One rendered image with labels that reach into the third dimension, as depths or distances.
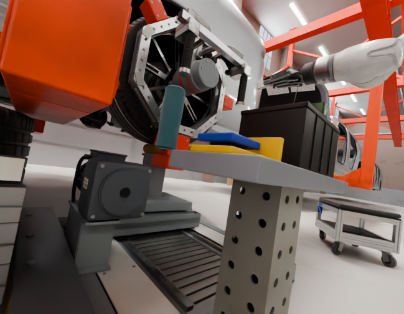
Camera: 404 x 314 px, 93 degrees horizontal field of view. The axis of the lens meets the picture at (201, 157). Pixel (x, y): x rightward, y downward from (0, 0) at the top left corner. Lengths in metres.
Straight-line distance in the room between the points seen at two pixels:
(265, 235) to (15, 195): 0.46
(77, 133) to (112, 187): 4.12
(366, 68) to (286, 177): 0.57
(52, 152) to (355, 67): 4.55
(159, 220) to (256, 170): 0.82
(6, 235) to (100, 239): 0.26
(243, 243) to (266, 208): 0.08
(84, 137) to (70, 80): 4.30
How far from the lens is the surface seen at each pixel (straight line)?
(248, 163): 0.21
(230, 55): 1.00
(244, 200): 0.38
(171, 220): 1.03
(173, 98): 0.81
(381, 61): 0.78
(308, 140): 0.38
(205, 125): 1.08
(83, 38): 0.46
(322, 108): 0.63
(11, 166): 0.49
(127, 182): 0.61
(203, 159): 0.26
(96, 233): 0.69
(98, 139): 4.76
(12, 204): 0.51
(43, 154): 4.66
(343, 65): 0.78
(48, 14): 0.46
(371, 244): 1.73
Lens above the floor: 0.43
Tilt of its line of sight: 3 degrees up
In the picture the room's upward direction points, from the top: 9 degrees clockwise
